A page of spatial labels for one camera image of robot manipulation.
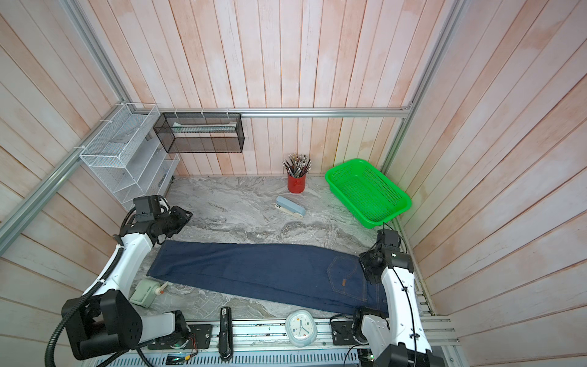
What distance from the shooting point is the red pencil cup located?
1.03m

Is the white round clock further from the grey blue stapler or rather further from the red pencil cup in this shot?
the red pencil cup

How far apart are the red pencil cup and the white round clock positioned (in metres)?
0.57

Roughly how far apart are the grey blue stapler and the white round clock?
1.35ft

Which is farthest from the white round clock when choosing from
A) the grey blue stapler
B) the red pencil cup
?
the red pencil cup

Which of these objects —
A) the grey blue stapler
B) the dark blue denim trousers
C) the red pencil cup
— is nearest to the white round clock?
the dark blue denim trousers

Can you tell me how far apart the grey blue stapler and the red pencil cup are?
0.33 feet

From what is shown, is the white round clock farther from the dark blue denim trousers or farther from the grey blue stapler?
the grey blue stapler

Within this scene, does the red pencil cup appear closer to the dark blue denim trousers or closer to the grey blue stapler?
the grey blue stapler

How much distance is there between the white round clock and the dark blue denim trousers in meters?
0.04

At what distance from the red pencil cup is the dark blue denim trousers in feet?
1.06

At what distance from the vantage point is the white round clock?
Result: 722 millimetres

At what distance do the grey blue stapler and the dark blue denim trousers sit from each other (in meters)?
0.17

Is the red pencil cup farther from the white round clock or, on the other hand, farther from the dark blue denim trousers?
the white round clock

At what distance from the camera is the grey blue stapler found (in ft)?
3.40
